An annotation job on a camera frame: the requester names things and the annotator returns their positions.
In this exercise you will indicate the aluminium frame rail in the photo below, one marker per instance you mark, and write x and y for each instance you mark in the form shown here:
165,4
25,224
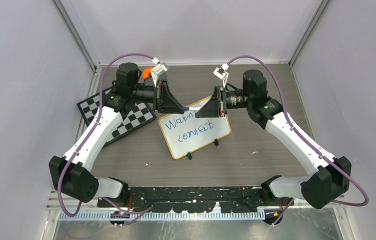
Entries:
72,22

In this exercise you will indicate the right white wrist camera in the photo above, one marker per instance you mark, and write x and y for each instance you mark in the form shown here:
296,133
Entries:
221,73

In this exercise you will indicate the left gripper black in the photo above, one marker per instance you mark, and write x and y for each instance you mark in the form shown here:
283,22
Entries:
164,101

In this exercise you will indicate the white marker pen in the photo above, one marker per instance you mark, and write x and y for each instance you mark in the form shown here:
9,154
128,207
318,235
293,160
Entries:
194,108

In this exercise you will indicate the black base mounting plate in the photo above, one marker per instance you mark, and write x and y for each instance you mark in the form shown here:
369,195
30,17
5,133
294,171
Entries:
203,199

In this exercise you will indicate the orange curved block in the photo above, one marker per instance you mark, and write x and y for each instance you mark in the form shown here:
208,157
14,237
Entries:
146,73

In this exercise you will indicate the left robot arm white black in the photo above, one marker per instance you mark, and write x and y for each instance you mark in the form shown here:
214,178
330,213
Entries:
71,173

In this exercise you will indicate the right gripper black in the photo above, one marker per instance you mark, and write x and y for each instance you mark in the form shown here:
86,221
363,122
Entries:
213,108

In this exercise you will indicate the black white checkerboard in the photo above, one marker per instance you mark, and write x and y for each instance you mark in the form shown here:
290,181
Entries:
140,115

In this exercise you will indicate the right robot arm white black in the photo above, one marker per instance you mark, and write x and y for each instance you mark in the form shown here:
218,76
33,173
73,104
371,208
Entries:
326,177

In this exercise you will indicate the yellow framed whiteboard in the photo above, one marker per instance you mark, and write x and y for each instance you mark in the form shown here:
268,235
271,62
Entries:
185,133

